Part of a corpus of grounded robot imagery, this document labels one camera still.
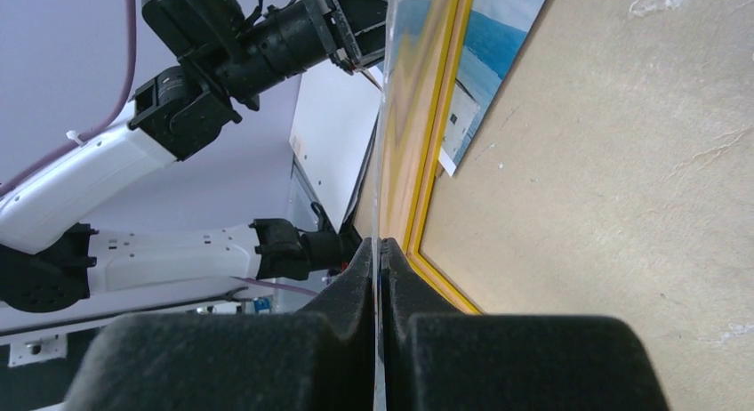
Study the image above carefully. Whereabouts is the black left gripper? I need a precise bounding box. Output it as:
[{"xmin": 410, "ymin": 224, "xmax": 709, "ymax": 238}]
[{"xmin": 140, "ymin": 0, "xmax": 390, "ymax": 112}]

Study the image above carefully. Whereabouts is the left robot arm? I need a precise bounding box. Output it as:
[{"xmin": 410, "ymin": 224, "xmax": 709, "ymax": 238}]
[{"xmin": 1, "ymin": 0, "xmax": 317, "ymax": 233}]

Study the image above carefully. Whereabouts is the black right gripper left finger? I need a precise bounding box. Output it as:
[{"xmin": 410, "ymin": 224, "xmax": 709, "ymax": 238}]
[{"xmin": 64, "ymin": 240, "xmax": 375, "ymax": 410}]

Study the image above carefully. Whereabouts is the clear acrylic sheet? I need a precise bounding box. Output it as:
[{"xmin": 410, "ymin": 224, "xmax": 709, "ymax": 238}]
[{"xmin": 372, "ymin": 0, "xmax": 470, "ymax": 410}]

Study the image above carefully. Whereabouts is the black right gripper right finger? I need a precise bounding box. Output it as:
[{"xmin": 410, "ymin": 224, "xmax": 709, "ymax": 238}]
[{"xmin": 380, "ymin": 238, "xmax": 669, "ymax": 410}]

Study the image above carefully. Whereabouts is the yellow wooden picture frame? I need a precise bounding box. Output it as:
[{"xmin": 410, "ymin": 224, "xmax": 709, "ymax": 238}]
[{"xmin": 373, "ymin": 0, "xmax": 480, "ymax": 314}]

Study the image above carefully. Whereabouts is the building and sky photo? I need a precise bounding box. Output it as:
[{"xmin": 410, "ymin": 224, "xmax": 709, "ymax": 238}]
[{"xmin": 439, "ymin": 0, "xmax": 545, "ymax": 175}]

